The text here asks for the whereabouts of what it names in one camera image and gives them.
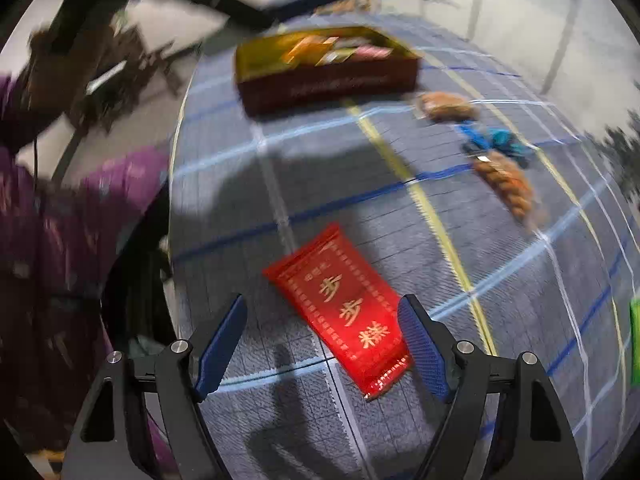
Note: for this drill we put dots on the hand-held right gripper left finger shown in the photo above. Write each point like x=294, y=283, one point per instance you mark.
x=222, y=350

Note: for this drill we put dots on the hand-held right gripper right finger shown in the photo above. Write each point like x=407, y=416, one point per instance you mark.
x=422, y=350

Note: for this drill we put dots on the orange snack packet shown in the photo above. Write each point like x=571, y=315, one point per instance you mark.
x=304, y=51

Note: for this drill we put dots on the yellow-ended clear snack bag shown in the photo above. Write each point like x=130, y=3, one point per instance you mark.
x=350, y=4

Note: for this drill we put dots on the pink snack packet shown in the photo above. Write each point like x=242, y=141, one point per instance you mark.
x=372, y=52

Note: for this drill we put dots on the red and gold tin box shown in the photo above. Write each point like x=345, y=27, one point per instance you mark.
x=325, y=90

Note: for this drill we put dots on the red snack packet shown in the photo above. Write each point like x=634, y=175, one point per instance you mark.
x=340, y=300

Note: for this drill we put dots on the clear bag of fried snacks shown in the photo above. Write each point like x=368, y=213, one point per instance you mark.
x=507, y=187
x=447, y=106

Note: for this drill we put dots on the blue snack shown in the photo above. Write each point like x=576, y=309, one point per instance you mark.
x=495, y=145

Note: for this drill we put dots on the blue plaid tablecloth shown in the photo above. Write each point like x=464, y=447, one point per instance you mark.
x=300, y=185

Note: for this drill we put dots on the green snack packet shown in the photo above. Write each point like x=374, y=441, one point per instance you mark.
x=635, y=340

